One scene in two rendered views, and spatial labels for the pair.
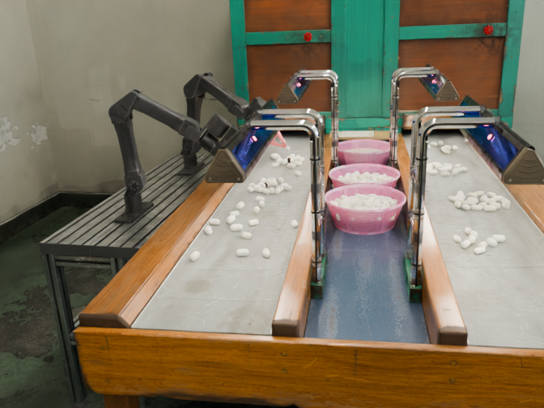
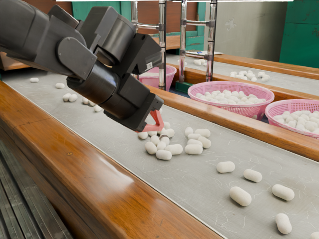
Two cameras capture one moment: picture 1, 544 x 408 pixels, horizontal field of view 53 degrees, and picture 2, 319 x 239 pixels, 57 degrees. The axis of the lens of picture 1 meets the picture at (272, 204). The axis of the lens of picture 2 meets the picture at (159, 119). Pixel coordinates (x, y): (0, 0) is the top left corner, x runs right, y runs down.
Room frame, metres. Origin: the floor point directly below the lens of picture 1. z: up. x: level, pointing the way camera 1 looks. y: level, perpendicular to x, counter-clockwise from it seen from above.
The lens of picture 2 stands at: (1.57, 0.48, 1.03)
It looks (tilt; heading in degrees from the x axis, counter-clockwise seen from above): 22 degrees down; 310
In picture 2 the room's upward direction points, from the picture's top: straight up
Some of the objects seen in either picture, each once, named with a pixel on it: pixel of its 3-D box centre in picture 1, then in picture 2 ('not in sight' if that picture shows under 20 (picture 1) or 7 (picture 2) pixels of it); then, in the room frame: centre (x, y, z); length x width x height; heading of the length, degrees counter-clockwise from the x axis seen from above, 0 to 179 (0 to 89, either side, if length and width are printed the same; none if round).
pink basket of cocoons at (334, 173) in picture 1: (363, 184); (228, 105); (1.97, -0.35, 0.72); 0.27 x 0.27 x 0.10
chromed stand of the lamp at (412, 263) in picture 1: (449, 202); not in sight; (1.24, -0.43, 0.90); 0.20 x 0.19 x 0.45; 170
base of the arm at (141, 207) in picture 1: (133, 203); not in sight; (1.91, 0.51, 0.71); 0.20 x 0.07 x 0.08; 167
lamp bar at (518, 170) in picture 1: (490, 129); not in sight; (1.23, -0.51, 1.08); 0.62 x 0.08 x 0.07; 170
